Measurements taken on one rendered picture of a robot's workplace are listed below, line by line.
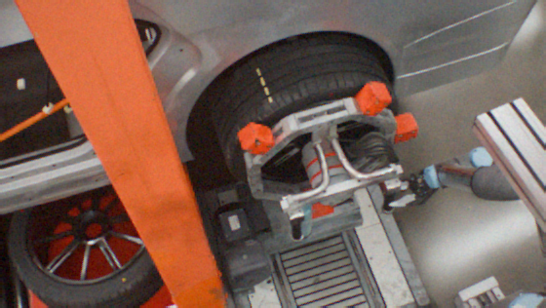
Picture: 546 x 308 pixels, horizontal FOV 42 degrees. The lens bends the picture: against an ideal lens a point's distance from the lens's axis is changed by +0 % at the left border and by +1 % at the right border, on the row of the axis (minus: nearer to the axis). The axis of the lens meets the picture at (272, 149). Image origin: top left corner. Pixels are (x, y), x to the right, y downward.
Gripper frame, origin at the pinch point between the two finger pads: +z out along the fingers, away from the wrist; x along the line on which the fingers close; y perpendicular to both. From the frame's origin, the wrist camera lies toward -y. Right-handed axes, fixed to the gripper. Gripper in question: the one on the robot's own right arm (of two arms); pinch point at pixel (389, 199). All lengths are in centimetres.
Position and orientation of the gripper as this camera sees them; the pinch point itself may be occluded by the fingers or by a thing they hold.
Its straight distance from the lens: 251.7
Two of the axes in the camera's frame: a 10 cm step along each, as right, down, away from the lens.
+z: -9.4, 3.2, -1.3
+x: 3.4, 8.1, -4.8
